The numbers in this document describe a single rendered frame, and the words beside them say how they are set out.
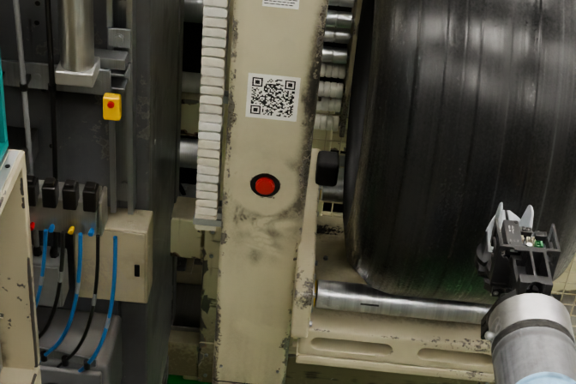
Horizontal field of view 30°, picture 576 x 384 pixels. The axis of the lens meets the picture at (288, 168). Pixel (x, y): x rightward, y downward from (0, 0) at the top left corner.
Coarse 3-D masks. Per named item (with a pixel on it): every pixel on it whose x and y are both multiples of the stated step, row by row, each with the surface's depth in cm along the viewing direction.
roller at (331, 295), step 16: (320, 288) 168; (336, 288) 168; (352, 288) 168; (368, 288) 168; (320, 304) 168; (336, 304) 168; (352, 304) 168; (368, 304) 168; (384, 304) 167; (400, 304) 167; (416, 304) 167; (432, 304) 167; (448, 304) 168; (464, 304) 168; (480, 304) 168; (448, 320) 169; (464, 320) 168; (480, 320) 168
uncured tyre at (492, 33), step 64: (384, 0) 141; (448, 0) 136; (512, 0) 136; (384, 64) 138; (448, 64) 134; (512, 64) 134; (384, 128) 138; (448, 128) 135; (512, 128) 135; (384, 192) 140; (448, 192) 137; (512, 192) 137; (384, 256) 146; (448, 256) 144
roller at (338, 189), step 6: (342, 180) 191; (324, 186) 190; (330, 186) 190; (336, 186) 190; (342, 186) 190; (324, 192) 190; (330, 192) 190; (336, 192) 190; (342, 192) 190; (324, 198) 191; (330, 198) 191; (336, 198) 191; (342, 198) 191
